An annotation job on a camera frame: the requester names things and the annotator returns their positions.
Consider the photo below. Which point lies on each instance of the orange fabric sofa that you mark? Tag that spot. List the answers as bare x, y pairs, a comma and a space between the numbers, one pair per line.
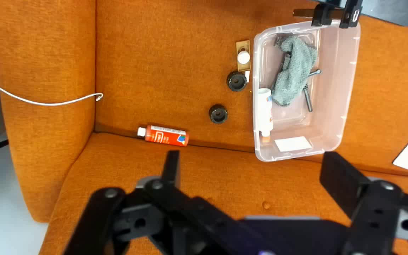
167, 47

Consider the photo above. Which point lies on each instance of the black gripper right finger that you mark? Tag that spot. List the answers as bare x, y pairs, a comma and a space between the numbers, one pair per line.
341, 178

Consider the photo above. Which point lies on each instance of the clear plastic storage box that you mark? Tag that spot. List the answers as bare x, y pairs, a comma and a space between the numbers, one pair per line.
337, 94

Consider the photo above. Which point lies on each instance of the grey knitted cloth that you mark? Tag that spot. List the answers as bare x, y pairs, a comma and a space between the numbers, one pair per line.
294, 71

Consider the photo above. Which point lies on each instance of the black round knob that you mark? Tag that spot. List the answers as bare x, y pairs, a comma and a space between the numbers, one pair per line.
212, 114
230, 81

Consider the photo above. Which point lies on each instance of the black rod tool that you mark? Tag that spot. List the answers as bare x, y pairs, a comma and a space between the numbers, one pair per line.
310, 101

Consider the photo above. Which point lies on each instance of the small white paper strip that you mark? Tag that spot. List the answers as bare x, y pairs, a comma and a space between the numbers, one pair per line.
247, 77

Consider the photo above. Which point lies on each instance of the white ball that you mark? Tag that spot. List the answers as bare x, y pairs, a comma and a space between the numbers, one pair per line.
244, 57

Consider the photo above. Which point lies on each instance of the orange glue tube white cap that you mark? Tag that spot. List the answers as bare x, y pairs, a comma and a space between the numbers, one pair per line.
167, 137

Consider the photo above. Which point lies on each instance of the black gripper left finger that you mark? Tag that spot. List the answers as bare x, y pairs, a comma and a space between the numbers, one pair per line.
172, 166

